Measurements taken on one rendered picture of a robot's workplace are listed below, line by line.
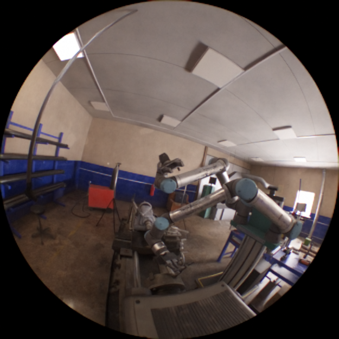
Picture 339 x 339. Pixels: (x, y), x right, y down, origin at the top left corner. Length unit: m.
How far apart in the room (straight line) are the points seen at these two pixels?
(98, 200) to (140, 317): 3.60
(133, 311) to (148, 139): 5.10
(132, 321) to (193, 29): 2.11
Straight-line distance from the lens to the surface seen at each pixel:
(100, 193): 3.76
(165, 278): 0.74
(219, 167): 0.92
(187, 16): 1.64
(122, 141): 5.13
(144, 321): 0.48
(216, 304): 0.58
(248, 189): 0.66
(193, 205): 0.79
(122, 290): 1.09
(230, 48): 1.77
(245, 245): 1.59
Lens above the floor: 1.80
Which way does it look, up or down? level
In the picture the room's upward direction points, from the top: 13 degrees clockwise
